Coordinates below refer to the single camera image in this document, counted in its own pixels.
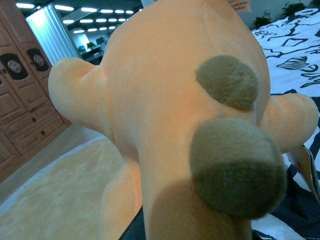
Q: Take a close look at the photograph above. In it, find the potted plant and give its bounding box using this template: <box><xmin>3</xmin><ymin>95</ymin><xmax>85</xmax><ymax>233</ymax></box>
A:
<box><xmin>282</xmin><ymin>2</ymin><xmax>307</xmax><ymax>17</ymax></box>
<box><xmin>253</xmin><ymin>16</ymin><xmax>271</xmax><ymax>29</ymax></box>

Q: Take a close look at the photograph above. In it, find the right potted plant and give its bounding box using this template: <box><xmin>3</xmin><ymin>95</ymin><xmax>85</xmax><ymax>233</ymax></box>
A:
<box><xmin>282</xmin><ymin>2</ymin><xmax>307</xmax><ymax>17</ymax></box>

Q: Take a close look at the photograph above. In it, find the white curtain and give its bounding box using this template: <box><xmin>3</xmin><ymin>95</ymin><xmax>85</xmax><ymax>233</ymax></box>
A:
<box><xmin>26</xmin><ymin>4</ymin><xmax>80</xmax><ymax>65</ymax></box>

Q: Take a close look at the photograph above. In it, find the middle potted plant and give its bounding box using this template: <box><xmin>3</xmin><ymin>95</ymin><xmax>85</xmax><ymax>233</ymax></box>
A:
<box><xmin>253</xmin><ymin>16</ymin><xmax>271</xmax><ymax>29</ymax></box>

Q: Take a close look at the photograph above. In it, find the yellow white round rug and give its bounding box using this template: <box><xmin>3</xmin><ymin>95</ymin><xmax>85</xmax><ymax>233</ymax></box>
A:
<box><xmin>0</xmin><ymin>138</ymin><xmax>123</xmax><ymax>240</ymax></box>

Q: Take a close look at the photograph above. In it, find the yellow plush dinosaur toy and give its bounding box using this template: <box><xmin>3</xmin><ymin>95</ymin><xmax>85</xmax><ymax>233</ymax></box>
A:
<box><xmin>48</xmin><ymin>0</ymin><xmax>319</xmax><ymax>240</ymax></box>

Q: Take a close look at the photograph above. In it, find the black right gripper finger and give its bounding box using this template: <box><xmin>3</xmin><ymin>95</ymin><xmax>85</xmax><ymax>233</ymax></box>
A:
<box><xmin>120</xmin><ymin>207</ymin><xmax>146</xmax><ymax>240</ymax></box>

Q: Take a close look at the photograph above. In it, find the black white patterned bedsheet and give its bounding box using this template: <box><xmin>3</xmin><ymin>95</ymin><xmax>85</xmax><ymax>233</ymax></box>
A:
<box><xmin>252</xmin><ymin>8</ymin><xmax>320</xmax><ymax>240</ymax></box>

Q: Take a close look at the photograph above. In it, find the wooden wardrobe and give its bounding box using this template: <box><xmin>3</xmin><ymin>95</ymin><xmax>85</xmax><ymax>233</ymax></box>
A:
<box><xmin>0</xmin><ymin>0</ymin><xmax>71</xmax><ymax>181</ymax></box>

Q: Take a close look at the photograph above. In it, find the plush toy paper tag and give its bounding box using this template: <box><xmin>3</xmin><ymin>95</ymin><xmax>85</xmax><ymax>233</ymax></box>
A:
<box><xmin>286</xmin><ymin>145</ymin><xmax>320</xmax><ymax>203</ymax></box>

